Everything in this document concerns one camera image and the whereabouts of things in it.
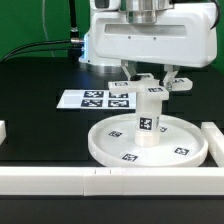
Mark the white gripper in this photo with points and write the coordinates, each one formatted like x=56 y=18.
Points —
x=182 y=37

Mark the white cross table base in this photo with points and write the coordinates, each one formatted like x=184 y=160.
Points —
x=149 y=85

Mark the white round table top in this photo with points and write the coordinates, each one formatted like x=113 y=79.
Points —
x=111 y=142

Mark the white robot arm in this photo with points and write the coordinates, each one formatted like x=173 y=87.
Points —
x=137 y=12

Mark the white marker sheet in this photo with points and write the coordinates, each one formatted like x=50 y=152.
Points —
x=96 y=99

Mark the white right fence bar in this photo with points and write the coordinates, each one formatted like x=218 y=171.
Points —
x=215 y=139

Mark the white fence bar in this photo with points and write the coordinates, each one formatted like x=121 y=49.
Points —
x=215 y=139
x=111 y=181
x=2 y=131

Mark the white front fence bar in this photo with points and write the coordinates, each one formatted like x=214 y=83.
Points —
x=111 y=181

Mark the white left fence bar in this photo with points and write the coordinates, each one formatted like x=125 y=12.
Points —
x=2 y=131

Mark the black cable connector post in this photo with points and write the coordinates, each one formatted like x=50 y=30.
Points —
x=74 y=34

